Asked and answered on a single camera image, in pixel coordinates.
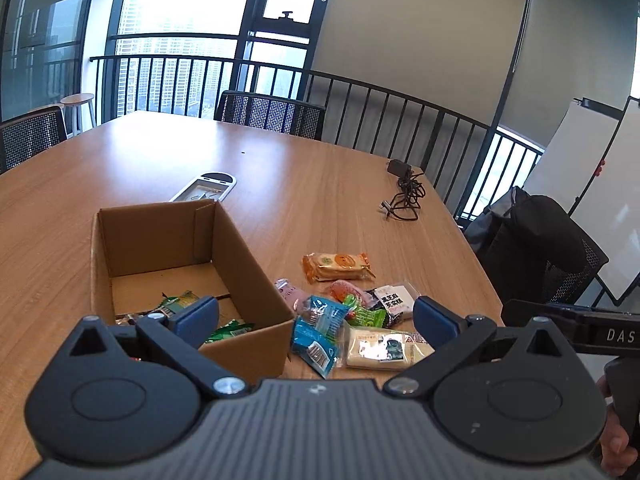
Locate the black mesh chair left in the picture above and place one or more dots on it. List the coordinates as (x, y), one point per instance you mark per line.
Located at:
(25, 136)

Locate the black charger with cable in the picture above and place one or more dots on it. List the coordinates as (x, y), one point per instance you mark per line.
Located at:
(405, 205)

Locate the white flipchart board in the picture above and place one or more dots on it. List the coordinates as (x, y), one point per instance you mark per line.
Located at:
(591, 168)

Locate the black chair with jacket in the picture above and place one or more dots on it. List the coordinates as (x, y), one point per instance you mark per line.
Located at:
(531, 250)

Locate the black balcony railing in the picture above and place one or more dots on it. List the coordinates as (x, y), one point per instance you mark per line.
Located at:
(468, 164)

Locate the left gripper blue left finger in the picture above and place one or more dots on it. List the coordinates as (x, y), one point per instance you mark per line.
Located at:
(194, 324)

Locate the orange biscuit packet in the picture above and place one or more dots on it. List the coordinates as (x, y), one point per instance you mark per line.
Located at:
(323, 267)

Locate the green triangular snack packet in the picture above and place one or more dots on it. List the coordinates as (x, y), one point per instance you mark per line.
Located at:
(361, 315)

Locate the red orange snack packet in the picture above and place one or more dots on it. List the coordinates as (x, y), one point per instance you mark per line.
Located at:
(347, 293)

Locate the black mesh chair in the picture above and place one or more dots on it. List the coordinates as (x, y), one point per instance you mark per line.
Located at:
(254, 110)
(25, 136)

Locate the round wooden stool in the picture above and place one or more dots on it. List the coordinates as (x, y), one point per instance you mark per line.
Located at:
(75, 102)

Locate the green clear candy packet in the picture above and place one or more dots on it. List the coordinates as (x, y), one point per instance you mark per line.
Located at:
(232, 329)

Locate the white black label snack packet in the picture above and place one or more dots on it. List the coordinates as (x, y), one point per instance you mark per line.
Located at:
(396, 300)

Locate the large cream cake package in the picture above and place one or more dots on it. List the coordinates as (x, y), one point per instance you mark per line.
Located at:
(369, 348)

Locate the person's right hand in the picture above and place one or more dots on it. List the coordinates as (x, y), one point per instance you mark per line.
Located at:
(617, 454)

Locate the silver table cable port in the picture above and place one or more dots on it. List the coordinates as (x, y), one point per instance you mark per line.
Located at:
(214, 185)

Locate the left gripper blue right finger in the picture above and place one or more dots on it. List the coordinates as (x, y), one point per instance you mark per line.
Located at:
(435, 323)

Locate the brown cardboard box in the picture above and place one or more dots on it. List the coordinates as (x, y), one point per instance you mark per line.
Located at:
(141, 253)

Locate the black mesh chair far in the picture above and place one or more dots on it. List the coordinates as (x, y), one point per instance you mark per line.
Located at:
(254, 110)

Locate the blue snack packet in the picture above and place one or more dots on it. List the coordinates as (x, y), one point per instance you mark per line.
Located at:
(326, 316)
(317, 348)

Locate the pink round snack packet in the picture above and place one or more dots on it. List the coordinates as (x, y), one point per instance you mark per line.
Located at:
(292, 295)

